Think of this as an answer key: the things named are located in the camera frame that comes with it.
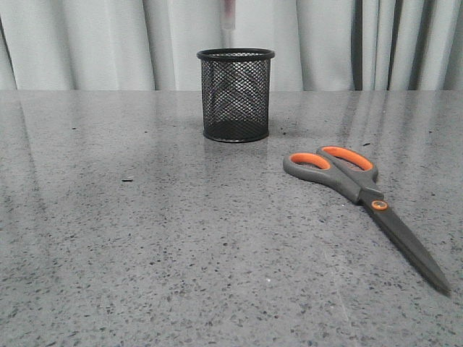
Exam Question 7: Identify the grey orange scissors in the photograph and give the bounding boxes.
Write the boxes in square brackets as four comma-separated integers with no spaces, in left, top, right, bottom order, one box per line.
[283,146,451,295]

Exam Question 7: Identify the pink pen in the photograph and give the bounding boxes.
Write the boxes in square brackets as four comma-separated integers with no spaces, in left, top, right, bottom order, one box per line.
[221,0,236,48]

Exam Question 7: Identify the black mesh pen cup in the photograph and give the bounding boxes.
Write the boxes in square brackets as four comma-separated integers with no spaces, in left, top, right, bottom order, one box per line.
[197,48,275,143]

